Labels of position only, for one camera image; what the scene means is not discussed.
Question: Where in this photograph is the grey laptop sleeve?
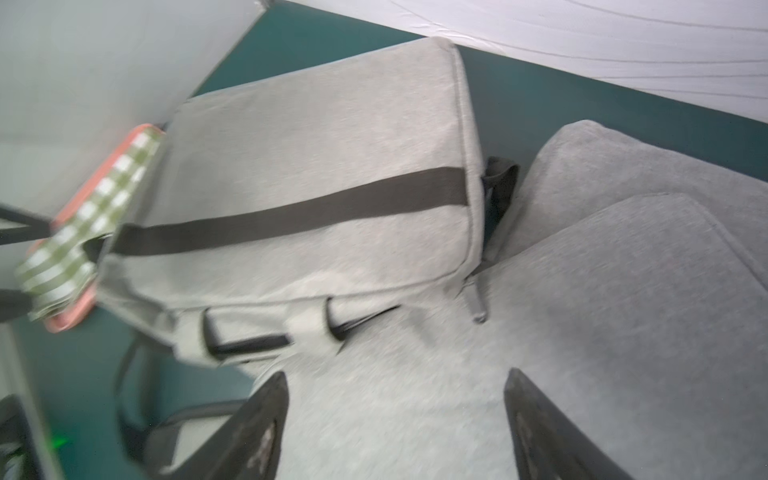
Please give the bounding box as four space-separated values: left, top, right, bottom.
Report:
484 120 767 266
277 194 767 479

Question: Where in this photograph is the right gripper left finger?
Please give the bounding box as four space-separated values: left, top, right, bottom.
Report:
158 372 289 479

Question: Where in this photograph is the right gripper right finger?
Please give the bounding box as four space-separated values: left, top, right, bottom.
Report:
504 368 630 480

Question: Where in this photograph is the grey laptop bag with strap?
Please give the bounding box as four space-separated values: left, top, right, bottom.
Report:
97 38 485 366

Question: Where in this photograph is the green table mat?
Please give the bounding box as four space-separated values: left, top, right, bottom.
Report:
1 1 767 479

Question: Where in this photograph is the grey laptop sleeve back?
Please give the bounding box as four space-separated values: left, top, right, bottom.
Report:
484 120 767 266

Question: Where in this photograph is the grey laptop sleeve front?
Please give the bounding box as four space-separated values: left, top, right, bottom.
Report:
277 194 767 479

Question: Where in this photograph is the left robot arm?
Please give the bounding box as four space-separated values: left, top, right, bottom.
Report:
1 205 52 323

